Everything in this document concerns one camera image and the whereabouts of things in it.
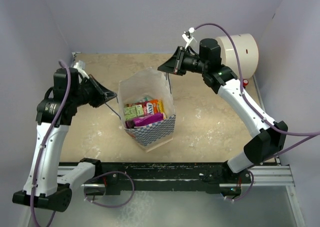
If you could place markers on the red Doritos bag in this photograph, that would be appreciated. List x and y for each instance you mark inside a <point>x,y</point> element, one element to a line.
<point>150,107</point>

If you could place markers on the red black button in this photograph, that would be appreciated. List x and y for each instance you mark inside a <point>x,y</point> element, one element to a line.
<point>245,82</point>

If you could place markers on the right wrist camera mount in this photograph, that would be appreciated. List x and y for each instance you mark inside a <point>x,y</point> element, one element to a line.
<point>188,37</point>

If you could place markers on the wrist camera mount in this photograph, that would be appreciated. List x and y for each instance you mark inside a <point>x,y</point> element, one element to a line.
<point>188,37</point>
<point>80,67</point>

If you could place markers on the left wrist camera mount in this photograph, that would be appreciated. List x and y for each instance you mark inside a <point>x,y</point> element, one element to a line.
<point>80,67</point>

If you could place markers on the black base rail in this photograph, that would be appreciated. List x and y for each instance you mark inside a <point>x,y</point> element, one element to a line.
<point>208,177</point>

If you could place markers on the purple snack bag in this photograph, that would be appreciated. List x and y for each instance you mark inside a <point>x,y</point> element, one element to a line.
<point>144,120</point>

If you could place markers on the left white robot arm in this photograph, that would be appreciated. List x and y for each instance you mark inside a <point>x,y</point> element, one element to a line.
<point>44,189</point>

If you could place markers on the green snack pack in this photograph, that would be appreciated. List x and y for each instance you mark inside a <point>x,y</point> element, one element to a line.
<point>132,112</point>

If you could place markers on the white cylindrical container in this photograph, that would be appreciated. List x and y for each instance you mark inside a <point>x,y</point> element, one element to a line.
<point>247,50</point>

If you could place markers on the aluminium frame rail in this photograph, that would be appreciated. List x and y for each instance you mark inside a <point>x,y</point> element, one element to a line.
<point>272,176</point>

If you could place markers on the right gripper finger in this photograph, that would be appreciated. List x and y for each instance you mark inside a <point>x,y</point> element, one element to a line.
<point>171,62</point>
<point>167,67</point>

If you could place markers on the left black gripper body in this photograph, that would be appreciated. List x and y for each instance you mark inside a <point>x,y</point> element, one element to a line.
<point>88,93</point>

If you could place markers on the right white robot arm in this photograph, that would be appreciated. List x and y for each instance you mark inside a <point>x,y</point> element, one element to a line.
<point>268,135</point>

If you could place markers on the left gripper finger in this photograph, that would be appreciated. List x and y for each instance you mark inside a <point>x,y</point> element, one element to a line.
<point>109,95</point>
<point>100,88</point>

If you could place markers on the colourful candy bag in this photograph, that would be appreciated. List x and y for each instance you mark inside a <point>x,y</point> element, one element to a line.
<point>160,107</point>

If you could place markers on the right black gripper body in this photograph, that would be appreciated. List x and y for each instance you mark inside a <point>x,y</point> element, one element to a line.
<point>187,62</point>

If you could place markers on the blue checkered paper bag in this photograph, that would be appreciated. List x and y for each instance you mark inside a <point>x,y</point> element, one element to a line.
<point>153,83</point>

